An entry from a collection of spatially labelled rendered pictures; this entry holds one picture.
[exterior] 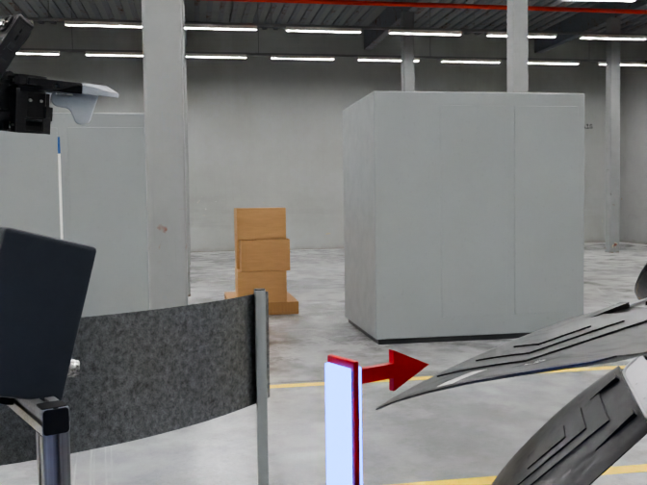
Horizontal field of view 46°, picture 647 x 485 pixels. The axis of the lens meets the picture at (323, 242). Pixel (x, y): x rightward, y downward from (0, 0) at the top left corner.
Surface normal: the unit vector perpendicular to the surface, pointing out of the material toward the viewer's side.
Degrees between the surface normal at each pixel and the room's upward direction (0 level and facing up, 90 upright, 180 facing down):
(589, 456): 49
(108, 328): 90
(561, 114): 90
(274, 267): 90
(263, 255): 90
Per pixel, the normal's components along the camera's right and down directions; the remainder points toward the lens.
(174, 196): 0.17, 0.05
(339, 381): -0.81, 0.04
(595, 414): -0.79, -0.60
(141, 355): 0.68, 0.03
